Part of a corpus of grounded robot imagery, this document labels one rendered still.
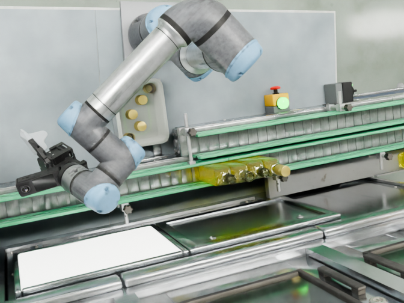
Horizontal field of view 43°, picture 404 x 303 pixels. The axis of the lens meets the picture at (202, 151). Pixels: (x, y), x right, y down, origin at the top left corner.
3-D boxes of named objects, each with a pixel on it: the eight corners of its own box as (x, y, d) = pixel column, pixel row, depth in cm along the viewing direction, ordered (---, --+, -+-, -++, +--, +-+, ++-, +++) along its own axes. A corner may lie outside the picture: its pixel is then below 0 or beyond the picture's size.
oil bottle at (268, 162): (240, 171, 186) (268, 178, 166) (238, 156, 185) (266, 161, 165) (254, 169, 188) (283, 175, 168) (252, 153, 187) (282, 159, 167)
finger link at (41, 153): (32, 143, 139) (52, 168, 137) (26, 146, 138) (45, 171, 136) (33, 134, 135) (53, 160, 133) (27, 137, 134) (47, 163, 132)
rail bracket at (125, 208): (116, 219, 172) (124, 228, 159) (113, 199, 171) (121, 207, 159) (127, 217, 173) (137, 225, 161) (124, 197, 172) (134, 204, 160)
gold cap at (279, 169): (278, 162, 164) (284, 163, 160) (285, 168, 165) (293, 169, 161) (272, 171, 164) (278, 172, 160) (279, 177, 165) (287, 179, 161)
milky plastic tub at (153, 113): (116, 148, 182) (121, 149, 174) (106, 84, 179) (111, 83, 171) (163, 140, 188) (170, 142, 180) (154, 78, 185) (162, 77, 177)
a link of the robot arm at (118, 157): (118, 123, 124) (87, 157, 121) (151, 154, 127) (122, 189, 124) (110, 125, 132) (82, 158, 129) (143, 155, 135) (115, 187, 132)
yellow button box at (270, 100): (264, 113, 202) (274, 113, 195) (263, 94, 201) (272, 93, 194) (281, 110, 205) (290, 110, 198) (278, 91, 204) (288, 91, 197)
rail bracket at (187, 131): (180, 162, 177) (193, 166, 166) (174, 113, 175) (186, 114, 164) (189, 161, 178) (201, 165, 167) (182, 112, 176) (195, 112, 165)
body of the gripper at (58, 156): (67, 162, 144) (92, 178, 137) (40, 177, 139) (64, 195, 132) (59, 139, 140) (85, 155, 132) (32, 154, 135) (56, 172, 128)
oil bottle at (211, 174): (195, 179, 180) (219, 187, 160) (193, 163, 180) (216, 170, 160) (210, 176, 182) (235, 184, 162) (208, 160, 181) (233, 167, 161)
